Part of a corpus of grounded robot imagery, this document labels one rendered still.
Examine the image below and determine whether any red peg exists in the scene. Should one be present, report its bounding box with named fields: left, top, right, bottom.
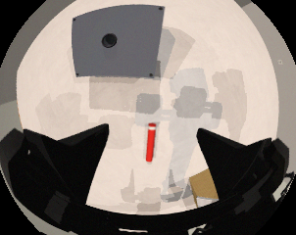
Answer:
left=147, top=122, right=156, bottom=162

